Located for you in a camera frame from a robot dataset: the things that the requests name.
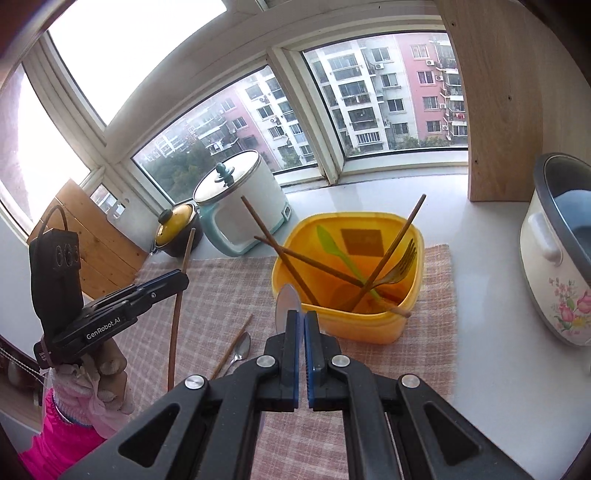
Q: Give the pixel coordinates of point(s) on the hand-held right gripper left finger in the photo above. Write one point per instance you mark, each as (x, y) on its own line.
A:
(291, 364)

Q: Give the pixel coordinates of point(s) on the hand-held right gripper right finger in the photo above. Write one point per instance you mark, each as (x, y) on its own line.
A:
(311, 364)

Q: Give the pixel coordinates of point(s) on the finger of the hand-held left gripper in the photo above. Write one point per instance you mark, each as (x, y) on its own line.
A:
(157, 282)
(138, 304)

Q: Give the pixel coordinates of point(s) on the brown wooden chopstick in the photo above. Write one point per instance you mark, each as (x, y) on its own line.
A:
(277, 244)
(397, 244)
(178, 323)
(233, 344)
(323, 270)

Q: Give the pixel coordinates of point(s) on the silver metal spoon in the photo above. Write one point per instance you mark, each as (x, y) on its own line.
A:
(240, 348)
(287, 304)

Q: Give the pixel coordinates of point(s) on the yellow plastic container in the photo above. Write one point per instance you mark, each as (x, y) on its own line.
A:
(369, 323)

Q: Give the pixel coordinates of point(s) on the green plastic knife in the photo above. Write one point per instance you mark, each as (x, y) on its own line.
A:
(339, 251)

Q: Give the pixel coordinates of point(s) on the metal fork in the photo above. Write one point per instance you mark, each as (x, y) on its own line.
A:
(399, 267)

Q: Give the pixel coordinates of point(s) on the person's left forearm pink sleeve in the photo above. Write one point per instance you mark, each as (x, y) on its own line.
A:
(60, 443)

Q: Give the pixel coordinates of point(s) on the person's left hand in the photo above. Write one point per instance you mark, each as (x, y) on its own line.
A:
(97, 392)

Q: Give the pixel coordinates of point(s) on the slatted wooden board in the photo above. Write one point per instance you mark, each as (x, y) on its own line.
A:
(92, 244)

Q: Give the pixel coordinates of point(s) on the clay pot with yellow lid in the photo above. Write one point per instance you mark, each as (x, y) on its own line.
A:
(178, 226)

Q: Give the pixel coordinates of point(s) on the pink checked cloth mat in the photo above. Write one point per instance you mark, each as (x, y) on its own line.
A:
(221, 286)

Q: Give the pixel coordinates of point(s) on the white electric pot with lid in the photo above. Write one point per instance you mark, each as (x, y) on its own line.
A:
(249, 212)

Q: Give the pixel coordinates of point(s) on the floral white rice cooker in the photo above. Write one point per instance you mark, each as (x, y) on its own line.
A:
(554, 258)

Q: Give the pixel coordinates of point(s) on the apartment buildings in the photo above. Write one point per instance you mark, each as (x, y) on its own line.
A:
(369, 97)

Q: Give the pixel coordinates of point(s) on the light wooden board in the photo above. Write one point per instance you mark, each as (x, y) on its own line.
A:
(517, 101)

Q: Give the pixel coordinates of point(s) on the white window frame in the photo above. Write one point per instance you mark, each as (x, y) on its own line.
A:
(184, 124)

